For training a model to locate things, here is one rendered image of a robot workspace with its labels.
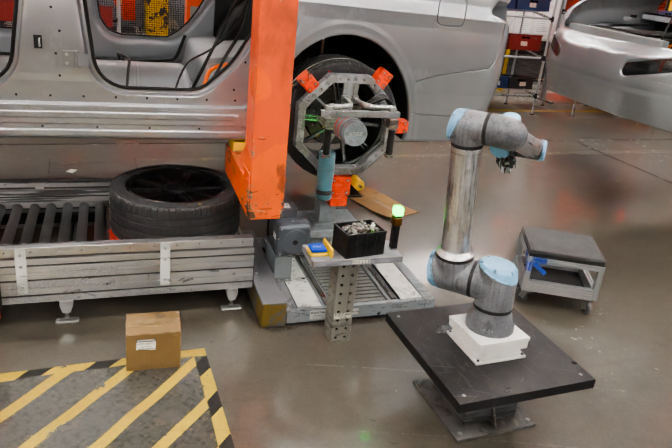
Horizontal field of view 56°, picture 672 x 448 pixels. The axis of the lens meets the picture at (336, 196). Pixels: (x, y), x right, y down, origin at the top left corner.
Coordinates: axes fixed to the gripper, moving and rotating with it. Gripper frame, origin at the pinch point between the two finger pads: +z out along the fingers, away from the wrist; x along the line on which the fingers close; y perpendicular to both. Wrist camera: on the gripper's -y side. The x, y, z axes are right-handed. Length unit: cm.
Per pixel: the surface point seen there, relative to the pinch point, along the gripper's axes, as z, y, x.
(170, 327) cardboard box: -9, 85, -149
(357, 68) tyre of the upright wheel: -28, -54, -70
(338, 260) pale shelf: -8, 55, -79
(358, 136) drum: -11, -20, -71
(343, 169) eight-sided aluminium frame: 14, -21, -81
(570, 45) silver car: 89, -215, 90
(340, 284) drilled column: 7, 57, -80
